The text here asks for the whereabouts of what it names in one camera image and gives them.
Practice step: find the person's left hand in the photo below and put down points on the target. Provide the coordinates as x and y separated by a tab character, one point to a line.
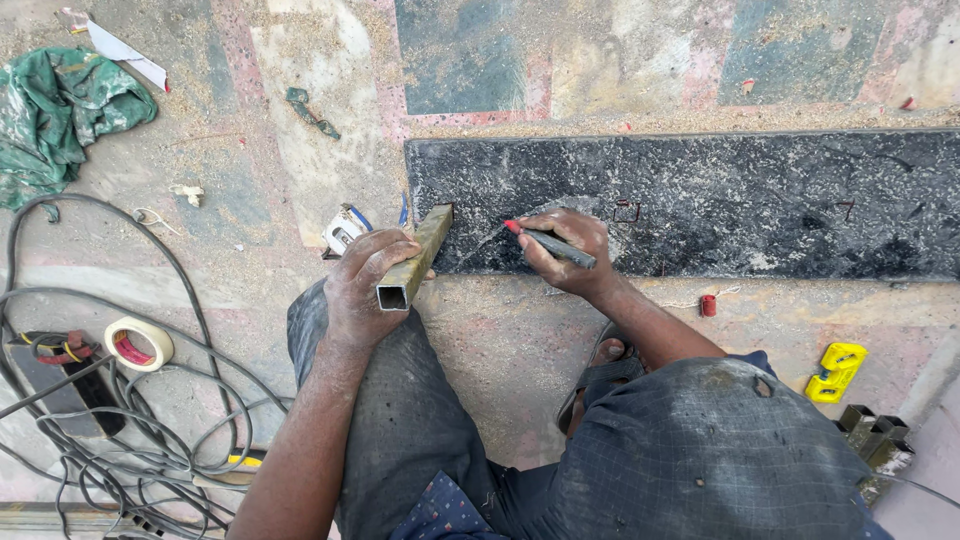
360	289

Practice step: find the person's right hand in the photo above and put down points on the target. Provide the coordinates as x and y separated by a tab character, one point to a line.
559	251

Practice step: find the person's right fingers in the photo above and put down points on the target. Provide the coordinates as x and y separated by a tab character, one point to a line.
536	240

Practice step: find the red-tipped grey marker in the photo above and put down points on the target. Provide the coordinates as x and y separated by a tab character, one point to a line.
551	243

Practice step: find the square steel tube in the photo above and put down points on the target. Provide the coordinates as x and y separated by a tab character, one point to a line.
416	259

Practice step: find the person's foot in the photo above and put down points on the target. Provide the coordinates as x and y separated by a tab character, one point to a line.
600	375

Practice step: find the person's black sandal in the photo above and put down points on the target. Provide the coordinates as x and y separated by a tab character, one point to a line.
607	373

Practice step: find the black granite slab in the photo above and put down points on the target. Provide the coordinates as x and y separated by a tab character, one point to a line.
712	202

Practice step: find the red marker cap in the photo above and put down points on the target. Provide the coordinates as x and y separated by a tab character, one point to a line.
708	305

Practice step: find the white measuring tape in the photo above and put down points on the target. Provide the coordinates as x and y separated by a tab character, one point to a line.
343	229

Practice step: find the person's grey trousers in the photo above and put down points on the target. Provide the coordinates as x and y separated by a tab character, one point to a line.
637	450

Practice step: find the green cloth scrap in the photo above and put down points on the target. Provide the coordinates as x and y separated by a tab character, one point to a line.
309	112

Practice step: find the yellow level tool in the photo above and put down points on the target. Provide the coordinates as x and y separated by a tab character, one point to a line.
835	373

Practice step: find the small white crumpled scrap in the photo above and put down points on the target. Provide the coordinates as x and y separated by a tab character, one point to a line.
188	193

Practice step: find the short square tube offcuts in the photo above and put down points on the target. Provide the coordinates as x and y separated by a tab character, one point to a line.
874	442

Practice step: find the roll of masking tape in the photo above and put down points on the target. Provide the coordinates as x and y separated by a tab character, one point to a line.
139	343

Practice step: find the white paper scrap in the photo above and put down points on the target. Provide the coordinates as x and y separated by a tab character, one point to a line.
120	52

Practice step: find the green crumpled cloth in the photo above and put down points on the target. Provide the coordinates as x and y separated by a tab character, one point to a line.
60	112

